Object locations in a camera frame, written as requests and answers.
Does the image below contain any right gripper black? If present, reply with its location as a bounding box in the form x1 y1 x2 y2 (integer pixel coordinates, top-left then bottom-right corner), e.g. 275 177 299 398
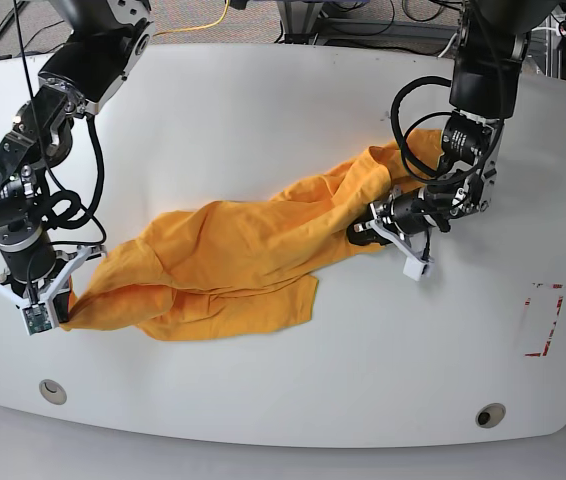
0 239 72 324

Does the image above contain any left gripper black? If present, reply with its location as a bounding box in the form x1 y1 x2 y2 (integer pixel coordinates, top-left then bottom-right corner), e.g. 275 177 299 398
346 192 451 247

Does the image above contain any orange t-shirt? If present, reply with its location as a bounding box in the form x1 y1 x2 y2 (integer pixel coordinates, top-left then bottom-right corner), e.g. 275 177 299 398
64 142 417 341

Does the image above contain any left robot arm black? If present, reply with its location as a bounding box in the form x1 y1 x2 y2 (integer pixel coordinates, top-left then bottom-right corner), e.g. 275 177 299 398
347 1 557 246

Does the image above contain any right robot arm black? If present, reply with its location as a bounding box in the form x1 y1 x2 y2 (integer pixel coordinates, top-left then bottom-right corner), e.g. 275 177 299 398
0 1 155 335

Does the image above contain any left table grommet hole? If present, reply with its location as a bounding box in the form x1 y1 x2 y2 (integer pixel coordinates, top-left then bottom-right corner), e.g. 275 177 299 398
39 379 67 406

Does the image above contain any table grommet hole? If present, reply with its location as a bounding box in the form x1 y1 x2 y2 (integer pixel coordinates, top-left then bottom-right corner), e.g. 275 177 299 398
39 379 67 406
475 403 506 429

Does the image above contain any red tape rectangle marking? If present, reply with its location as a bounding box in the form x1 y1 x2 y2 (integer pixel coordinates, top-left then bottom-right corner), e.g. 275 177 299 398
518 283 565 358

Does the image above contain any right table grommet hole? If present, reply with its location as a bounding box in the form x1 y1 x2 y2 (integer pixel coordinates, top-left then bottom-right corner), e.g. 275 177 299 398
475 403 506 429

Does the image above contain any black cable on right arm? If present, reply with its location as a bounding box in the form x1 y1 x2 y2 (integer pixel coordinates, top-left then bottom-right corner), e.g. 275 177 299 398
12 0 110 249

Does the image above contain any aluminium frame rail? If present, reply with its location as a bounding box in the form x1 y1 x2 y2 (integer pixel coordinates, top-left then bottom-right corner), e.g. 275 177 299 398
275 1 463 55

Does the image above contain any yellow cable on floor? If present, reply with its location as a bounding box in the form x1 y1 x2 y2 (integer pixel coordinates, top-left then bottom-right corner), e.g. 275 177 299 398
152 0 228 39

